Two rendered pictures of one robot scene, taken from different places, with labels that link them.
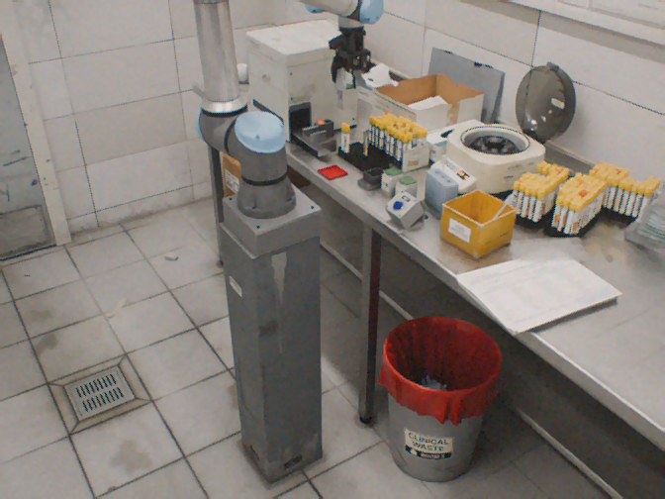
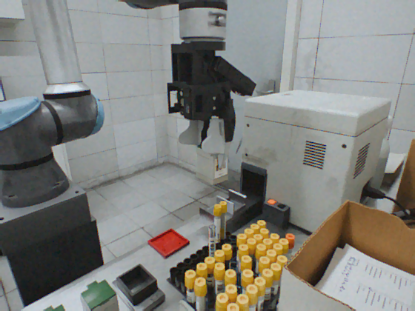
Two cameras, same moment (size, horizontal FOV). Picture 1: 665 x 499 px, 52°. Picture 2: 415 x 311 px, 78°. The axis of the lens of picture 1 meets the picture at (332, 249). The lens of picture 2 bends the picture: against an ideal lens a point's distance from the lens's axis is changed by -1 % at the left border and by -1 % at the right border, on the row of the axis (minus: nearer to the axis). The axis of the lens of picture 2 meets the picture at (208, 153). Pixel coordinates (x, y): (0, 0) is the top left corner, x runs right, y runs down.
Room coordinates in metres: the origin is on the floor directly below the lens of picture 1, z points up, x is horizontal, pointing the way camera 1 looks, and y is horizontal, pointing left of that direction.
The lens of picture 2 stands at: (1.84, -0.50, 1.27)
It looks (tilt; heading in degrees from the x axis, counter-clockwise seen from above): 20 degrees down; 78
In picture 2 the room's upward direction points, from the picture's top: straight up
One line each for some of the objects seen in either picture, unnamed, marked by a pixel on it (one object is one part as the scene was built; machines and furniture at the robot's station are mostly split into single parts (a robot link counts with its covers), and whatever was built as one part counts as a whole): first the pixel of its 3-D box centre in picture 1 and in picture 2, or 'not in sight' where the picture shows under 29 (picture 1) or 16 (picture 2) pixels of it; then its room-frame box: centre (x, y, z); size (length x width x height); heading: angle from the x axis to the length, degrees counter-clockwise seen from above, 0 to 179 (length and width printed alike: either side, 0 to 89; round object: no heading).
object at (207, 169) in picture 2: (346, 97); (212, 163); (1.95, -0.04, 1.08); 0.05 x 0.04 x 0.06; 119
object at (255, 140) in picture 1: (259, 144); (21, 127); (1.54, 0.18, 1.12); 0.13 x 0.12 x 0.14; 44
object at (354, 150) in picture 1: (363, 145); (215, 246); (1.94, -0.10, 0.93); 0.17 x 0.09 x 0.11; 33
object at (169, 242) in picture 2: (332, 172); (168, 242); (1.86, 0.00, 0.88); 0.07 x 0.07 x 0.01; 33
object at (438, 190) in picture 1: (440, 193); not in sight; (1.64, -0.30, 0.92); 0.10 x 0.07 x 0.10; 25
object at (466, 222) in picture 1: (477, 223); not in sight; (1.48, -0.37, 0.93); 0.13 x 0.13 x 0.10; 37
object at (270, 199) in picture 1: (265, 186); (31, 174); (1.54, 0.17, 1.00); 0.15 x 0.15 x 0.10
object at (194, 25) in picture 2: (352, 18); (204, 28); (1.93, -0.05, 1.32); 0.08 x 0.08 x 0.05
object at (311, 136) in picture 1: (311, 135); (236, 201); (2.04, 0.07, 0.92); 0.21 x 0.07 x 0.05; 33
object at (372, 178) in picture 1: (375, 177); (137, 286); (1.79, -0.13, 0.89); 0.09 x 0.05 x 0.04; 123
